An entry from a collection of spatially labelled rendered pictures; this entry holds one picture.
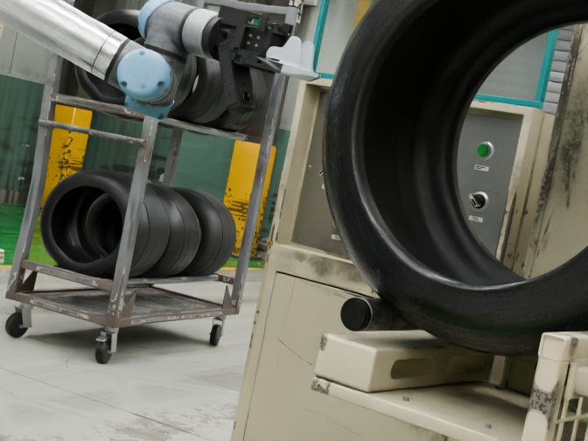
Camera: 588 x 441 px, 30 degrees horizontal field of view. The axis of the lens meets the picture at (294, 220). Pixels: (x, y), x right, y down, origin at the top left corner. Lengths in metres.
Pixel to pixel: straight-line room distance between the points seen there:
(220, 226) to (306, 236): 3.47
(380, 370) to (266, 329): 0.95
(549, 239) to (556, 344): 0.95
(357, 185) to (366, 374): 0.25
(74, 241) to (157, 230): 0.59
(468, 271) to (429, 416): 0.33
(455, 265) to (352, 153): 0.30
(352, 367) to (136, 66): 0.56
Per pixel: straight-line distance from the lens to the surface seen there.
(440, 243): 1.68
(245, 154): 11.31
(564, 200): 1.72
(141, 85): 1.66
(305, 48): 1.69
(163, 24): 1.82
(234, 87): 1.71
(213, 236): 5.83
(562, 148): 1.73
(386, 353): 1.46
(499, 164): 2.18
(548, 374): 0.78
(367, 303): 1.45
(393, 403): 1.42
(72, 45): 1.70
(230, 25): 1.75
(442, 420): 1.39
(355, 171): 1.45
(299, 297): 2.33
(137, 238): 5.10
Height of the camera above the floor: 1.08
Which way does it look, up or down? 3 degrees down
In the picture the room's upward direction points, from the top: 11 degrees clockwise
